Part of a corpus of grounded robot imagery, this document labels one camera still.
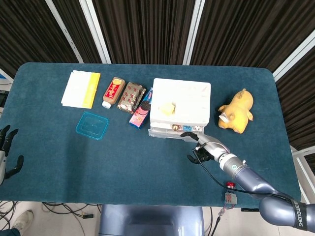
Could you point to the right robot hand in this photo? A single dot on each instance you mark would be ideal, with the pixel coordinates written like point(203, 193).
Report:
point(214, 147)

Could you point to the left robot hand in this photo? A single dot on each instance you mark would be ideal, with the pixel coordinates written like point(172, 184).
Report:
point(2, 162)

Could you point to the clear plastic drawer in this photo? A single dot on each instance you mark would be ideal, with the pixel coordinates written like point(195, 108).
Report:
point(162, 134)

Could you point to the clear plastic drawer unit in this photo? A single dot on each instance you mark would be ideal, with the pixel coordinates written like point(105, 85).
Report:
point(182, 91)

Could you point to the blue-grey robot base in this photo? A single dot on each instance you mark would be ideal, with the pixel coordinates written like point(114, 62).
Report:
point(150, 221)

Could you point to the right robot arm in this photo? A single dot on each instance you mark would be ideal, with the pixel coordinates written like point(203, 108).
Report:
point(251, 179)

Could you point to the small soccer ball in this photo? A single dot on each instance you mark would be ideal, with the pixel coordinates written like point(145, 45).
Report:
point(197, 127)

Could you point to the yellow plush toy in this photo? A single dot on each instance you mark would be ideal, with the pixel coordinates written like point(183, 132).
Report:
point(240, 108)

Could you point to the red emergency stop button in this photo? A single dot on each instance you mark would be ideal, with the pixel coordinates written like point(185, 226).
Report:
point(230, 196)

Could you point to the white shoe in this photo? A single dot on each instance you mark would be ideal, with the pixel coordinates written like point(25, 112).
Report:
point(23, 218)

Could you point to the yellow sticky note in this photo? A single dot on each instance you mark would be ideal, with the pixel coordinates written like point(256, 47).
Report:
point(166, 108)

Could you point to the dark monitor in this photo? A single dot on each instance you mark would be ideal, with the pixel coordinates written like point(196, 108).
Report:
point(2, 98)

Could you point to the black bar at table edge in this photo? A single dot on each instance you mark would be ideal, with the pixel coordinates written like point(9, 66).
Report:
point(249, 210)

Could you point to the blue pink cookie box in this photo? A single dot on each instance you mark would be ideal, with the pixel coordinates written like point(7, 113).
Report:
point(141, 113)

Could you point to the blue and white sign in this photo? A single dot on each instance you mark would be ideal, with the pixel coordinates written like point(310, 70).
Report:
point(3, 76)

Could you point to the blue table cloth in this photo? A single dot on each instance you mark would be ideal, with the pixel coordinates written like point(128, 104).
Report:
point(123, 167)

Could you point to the teal plastic lid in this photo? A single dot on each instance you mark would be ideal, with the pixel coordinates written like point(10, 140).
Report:
point(91, 126)

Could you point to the gold red-patterned snack packet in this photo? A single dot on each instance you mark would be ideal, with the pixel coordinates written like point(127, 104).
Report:
point(129, 97)

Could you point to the white and yellow paper booklet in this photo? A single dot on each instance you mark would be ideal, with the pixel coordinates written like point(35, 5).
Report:
point(76, 88)

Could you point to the brown drink bottle red label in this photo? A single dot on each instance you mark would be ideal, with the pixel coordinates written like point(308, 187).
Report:
point(113, 91)

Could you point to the white metal floor frame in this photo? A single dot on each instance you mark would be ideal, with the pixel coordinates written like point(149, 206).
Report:
point(304, 152)

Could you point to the thin white frame post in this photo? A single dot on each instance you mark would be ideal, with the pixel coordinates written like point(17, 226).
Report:
point(65, 32)

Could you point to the wide white frame post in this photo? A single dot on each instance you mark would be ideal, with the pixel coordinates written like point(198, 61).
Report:
point(96, 32)

